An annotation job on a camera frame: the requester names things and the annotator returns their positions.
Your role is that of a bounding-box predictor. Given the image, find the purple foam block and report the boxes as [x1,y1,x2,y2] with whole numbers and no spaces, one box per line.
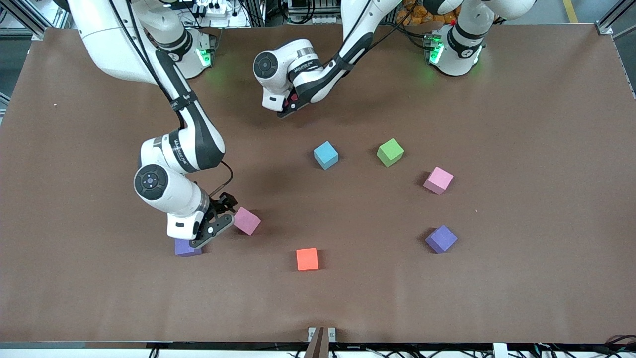
[425,225,458,254]
[174,239,203,257]

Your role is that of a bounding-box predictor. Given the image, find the pink foam block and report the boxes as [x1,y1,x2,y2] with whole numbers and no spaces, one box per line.
[423,166,454,195]
[233,207,262,236]

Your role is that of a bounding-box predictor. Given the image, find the blue foam block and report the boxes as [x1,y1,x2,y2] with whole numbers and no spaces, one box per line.
[314,141,339,171]

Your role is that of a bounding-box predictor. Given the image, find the green foam block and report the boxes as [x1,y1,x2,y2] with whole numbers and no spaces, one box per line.
[376,138,405,168]

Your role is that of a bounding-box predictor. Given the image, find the orange foam block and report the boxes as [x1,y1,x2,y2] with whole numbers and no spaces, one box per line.
[296,248,319,272]

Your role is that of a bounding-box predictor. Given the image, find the dark equipment rack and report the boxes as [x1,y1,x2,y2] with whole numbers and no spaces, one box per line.
[286,0,348,25]

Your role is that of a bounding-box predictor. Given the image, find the white power strip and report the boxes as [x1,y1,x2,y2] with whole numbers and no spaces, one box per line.
[193,0,249,28]

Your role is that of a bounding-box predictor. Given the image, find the brown wooden strip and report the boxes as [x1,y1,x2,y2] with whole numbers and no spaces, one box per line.
[304,327,330,358]

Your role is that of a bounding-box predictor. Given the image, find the orange snack bags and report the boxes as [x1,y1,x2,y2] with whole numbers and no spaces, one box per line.
[396,0,463,26]

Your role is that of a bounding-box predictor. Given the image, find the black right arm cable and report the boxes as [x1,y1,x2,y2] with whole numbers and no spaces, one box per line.
[209,159,235,197]

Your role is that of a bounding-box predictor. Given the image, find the small metal bracket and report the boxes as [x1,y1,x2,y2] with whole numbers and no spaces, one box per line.
[308,327,337,343]

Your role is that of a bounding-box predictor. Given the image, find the aluminium frame profile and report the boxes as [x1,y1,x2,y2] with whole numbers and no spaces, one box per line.
[596,0,636,38]
[0,0,70,40]

